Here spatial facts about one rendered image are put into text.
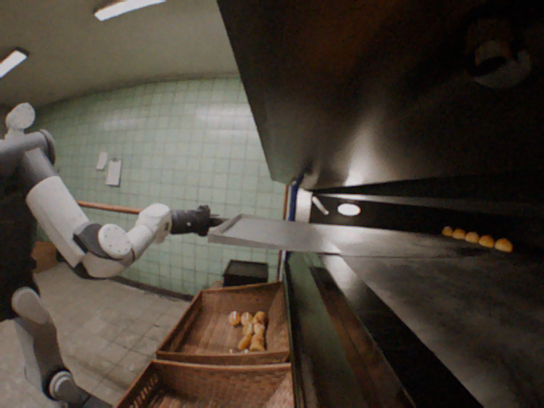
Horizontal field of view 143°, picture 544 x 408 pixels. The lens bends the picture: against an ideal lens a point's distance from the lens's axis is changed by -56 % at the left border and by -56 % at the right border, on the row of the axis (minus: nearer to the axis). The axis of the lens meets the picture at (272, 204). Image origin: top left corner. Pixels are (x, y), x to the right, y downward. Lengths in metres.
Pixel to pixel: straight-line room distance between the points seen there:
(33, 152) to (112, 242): 0.25
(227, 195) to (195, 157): 0.53
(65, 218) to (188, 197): 1.84
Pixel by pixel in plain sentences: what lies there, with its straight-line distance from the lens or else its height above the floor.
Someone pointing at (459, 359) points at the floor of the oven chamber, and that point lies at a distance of 0.27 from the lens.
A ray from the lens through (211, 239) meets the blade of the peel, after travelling 0.55.
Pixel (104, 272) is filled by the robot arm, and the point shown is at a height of 1.13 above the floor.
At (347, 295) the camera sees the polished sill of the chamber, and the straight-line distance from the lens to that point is 0.33.
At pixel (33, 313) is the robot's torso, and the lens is 0.80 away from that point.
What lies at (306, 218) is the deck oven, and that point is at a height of 1.21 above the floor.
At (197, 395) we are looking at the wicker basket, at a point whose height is 0.60.
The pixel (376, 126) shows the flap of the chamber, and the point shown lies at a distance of 0.15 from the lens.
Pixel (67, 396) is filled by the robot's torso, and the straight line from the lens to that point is 1.01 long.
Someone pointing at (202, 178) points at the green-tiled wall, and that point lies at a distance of 2.15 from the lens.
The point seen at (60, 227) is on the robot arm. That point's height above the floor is 1.23.
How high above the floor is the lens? 1.32
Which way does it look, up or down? 3 degrees down
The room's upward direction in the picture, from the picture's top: 5 degrees clockwise
